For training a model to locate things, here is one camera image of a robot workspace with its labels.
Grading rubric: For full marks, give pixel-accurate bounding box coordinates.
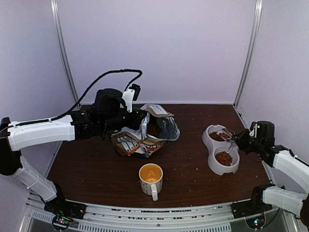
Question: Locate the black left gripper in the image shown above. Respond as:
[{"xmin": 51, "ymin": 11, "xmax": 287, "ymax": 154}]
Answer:
[{"xmin": 101, "ymin": 106, "xmax": 146, "ymax": 133}]

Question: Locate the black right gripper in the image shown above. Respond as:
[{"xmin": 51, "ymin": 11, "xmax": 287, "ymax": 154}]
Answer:
[{"xmin": 232, "ymin": 128, "xmax": 264, "ymax": 155}]

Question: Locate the metal spoon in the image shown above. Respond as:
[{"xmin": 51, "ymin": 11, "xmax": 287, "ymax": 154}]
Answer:
[{"xmin": 216, "ymin": 128, "xmax": 236, "ymax": 153}]

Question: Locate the brown dog food bag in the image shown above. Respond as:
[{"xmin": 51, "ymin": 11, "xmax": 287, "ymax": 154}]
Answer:
[{"xmin": 109, "ymin": 103, "xmax": 180, "ymax": 158}]

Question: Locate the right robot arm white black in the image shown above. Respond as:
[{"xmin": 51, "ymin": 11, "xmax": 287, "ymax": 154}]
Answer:
[{"xmin": 232, "ymin": 121, "xmax": 309, "ymax": 226}]

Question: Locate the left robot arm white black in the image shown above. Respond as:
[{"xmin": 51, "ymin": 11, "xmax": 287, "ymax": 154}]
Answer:
[{"xmin": 0, "ymin": 88, "xmax": 147, "ymax": 215}]

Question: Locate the white double pet bowl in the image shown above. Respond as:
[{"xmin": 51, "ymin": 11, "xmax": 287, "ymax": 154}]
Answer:
[{"xmin": 202, "ymin": 125, "xmax": 240, "ymax": 175}]

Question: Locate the brown kibble in bag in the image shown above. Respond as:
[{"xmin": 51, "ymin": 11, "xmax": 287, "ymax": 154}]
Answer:
[{"xmin": 147, "ymin": 124, "xmax": 161, "ymax": 137}]

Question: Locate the white mug yellow inside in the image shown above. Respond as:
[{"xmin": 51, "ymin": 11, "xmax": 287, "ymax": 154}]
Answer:
[{"xmin": 139, "ymin": 163, "xmax": 164, "ymax": 202}]

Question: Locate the right circuit board with leds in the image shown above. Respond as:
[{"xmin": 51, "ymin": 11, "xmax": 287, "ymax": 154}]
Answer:
[{"xmin": 245, "ymin": 215, "xmax": 266, "ymax": 230}]

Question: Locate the circuit board with leds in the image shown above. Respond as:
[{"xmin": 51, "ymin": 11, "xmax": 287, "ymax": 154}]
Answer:
[
  {"xmin": 52, "ymin": 216, "xmax": 72, "ymax": 231},
  {"xmin": 245, "ymin": 215, "xmax": 266, "ymax": 230}
]

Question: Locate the left circuit board with leds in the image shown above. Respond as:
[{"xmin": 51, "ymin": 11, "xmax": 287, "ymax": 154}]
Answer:
[{"xmin": 52, "ymin": 216, "xmax": 72, "ymax": 231}]

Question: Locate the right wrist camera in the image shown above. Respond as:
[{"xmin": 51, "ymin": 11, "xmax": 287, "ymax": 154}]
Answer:
[{"xmin": 249, "ymin": 122, "xmax": 258, "ymax": 138}]

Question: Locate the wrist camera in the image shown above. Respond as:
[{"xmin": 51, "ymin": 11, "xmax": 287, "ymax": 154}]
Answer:
[
  {"xmin": 249, "ymin": 122, "xmax": 258, "ymax": 138},
  {"xmin": 122, "ymin": 84, "xmax": 141, "ymax": 113}
]

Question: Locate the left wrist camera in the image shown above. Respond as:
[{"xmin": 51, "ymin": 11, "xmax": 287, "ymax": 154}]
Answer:
[{"xmin": 122, "ymin": 84, "xmax": 141, "ymax": 113}]

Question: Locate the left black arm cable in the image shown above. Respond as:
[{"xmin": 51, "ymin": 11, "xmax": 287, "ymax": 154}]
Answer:
[{"xmin": 0, "ymin": 69, "xmax": 143, "ymax": 131}]

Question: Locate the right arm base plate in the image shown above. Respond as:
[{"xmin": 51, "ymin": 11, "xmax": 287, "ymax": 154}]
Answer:
[{"xmin": 230, "ymin": 200, "xmax": 272, "ymax": 219}]

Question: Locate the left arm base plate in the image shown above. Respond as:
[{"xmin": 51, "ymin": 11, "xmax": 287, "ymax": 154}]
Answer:
[{"xmin": 44, "ymin": 200, "xmax": 86, "ymax": 219}]

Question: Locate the aluminium front rail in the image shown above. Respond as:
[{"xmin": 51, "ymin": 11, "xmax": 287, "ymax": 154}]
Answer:
[{"xmin": 19, "ymin": 188, "xmax": 301, "ymax": 232}]

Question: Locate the right aluminium corner post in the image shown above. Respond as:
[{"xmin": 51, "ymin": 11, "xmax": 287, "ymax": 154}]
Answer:
[{"xmin": 233, "ymin": 0, "xmax": 263, "ymax": 108}]

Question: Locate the aluminium corner post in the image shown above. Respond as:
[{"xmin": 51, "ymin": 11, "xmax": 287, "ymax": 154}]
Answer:
[
  {"xmin": 233, "ymin": 0, "xmax": 263, "ymax": 108},
  {"xmin": 50, "ymin": 0, "xmax": 78, "ymax": 102}
]

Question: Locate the left aluminium corner post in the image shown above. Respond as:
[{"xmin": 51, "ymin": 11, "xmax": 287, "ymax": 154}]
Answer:
[{"xmin": 50, "ymin": 0, "xmax": 78, "ymax": 102}]

